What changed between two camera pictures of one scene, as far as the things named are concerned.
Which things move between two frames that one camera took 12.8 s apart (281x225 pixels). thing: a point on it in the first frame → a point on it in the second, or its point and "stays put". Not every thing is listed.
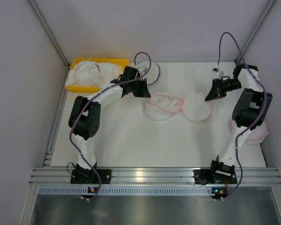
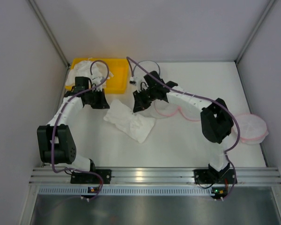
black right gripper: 219,87 → 141,100
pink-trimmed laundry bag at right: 255,136 stays put
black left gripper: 137,86 → 98,101
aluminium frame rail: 58,176 stays put
